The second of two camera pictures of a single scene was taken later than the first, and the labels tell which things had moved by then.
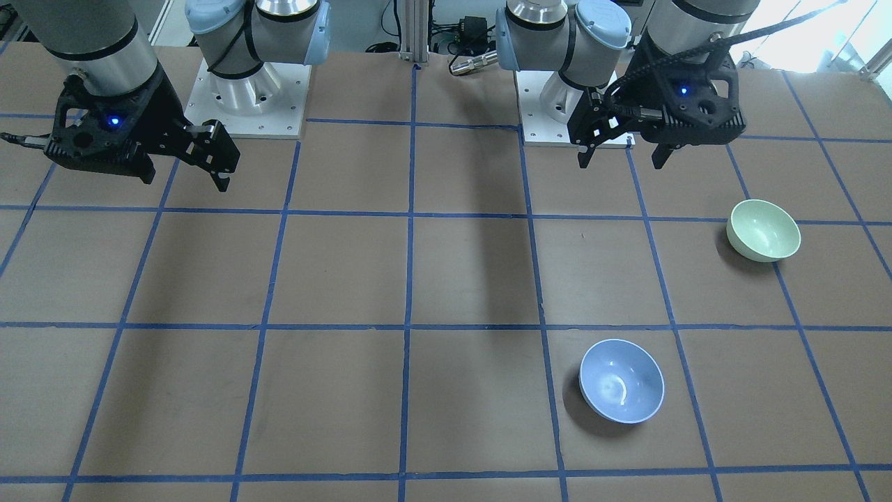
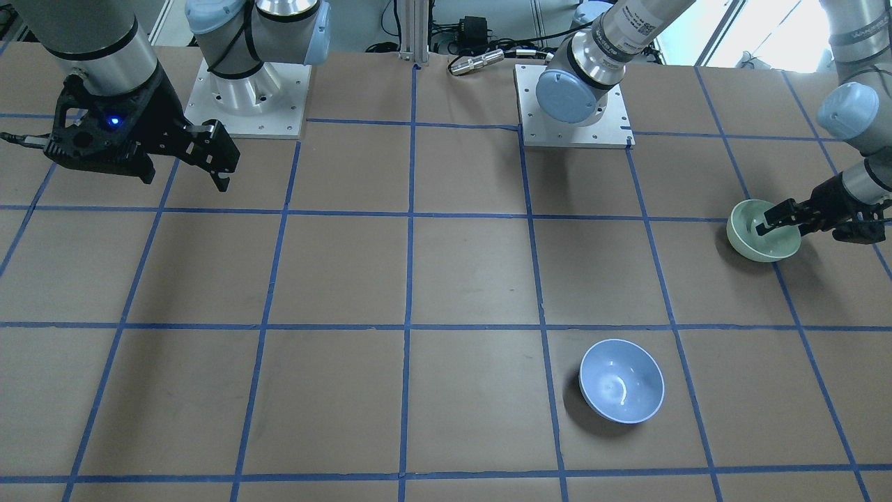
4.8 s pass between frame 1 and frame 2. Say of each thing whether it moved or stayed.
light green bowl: stayed
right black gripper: stayed
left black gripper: moved
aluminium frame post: stayed
